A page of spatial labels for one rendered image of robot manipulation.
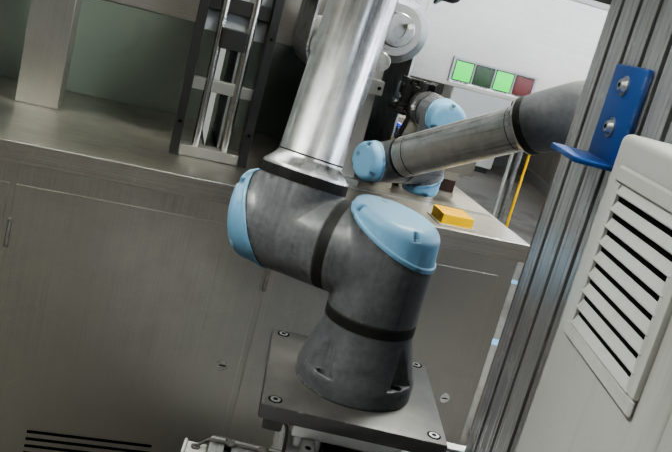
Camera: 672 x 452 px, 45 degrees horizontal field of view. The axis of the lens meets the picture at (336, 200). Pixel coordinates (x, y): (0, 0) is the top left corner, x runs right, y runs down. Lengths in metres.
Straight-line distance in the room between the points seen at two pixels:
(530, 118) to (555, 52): 1.07
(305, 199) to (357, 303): 0.14
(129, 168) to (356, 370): 0.70
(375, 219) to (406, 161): 0.50
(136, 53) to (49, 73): 0.32
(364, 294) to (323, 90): 0.25
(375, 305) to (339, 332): 0.06
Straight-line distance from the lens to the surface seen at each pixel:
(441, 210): 1.67
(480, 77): 2.25
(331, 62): 1.00
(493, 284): 1.75
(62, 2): 1.85
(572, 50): 2.35
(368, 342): 0.97
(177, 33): 2.10
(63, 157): 1.53
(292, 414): 0.95
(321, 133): 1.00
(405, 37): 1.81
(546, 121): 1.27
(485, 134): 1.33
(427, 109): 1.56
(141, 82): 2.12
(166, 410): 1.74
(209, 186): 1.53
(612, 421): 0.53
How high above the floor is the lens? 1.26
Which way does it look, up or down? 13 degrees down
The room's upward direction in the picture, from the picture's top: 15 degrees clockwise
